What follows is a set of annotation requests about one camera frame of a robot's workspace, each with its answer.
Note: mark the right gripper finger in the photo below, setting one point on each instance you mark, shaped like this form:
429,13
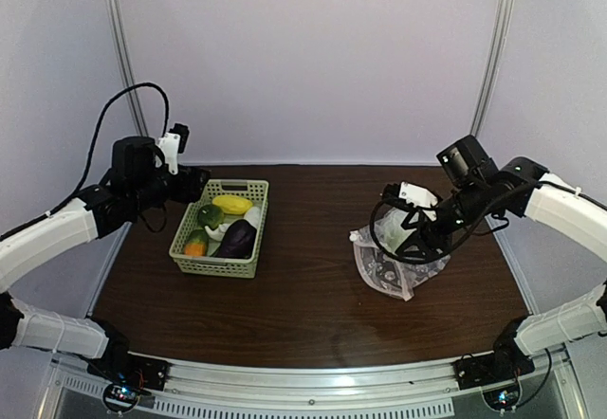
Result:
417,221
417,251

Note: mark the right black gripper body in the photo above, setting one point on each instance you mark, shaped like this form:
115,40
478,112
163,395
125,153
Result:
428,226

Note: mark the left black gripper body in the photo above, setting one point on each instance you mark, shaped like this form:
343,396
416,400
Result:
191,183

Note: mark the clear zip top bag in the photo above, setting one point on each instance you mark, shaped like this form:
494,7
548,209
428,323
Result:
385,275

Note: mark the green yellow fake mango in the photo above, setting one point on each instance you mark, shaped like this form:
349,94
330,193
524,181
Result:
210,216

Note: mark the orange fake fruit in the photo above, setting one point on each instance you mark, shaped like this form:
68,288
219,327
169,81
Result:
197,243

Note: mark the white fake cauliflower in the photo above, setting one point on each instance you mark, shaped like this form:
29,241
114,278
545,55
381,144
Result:
217,234

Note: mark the green plastic basket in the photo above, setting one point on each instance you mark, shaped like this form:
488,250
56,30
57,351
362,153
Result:
210,265

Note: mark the yellow fake banana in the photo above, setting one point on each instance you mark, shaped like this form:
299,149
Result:
232,204

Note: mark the purple spotted fake eggplant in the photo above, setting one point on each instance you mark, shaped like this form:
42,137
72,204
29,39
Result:
238,241

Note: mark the white fake potato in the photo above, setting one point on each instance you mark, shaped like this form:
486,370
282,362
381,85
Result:
254,217

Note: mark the pale green fake cabbage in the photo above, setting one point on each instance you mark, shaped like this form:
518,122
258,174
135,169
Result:
389,230

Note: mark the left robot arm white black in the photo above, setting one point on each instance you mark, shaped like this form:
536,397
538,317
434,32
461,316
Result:
84,218

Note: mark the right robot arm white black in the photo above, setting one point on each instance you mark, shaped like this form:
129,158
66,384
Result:
549,201

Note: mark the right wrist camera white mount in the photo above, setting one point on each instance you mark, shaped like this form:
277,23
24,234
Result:
411,194

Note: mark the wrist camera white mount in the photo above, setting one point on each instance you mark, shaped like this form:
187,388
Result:
170,146
411,194

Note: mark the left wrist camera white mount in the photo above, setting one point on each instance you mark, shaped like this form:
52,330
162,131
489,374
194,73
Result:
170,146

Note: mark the right aluminium frame post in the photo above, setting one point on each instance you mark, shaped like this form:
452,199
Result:
496,49

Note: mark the aluminium frame post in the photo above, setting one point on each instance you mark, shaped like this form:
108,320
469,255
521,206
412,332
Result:
124,64
496,49

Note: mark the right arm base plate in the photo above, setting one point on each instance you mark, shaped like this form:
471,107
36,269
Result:
473,371

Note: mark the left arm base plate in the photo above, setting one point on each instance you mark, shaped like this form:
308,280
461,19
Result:
137,371

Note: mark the left aluminium frame post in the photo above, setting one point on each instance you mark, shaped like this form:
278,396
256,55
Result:
124,64

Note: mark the aluminium front rail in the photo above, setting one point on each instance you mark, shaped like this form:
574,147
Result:
416,390

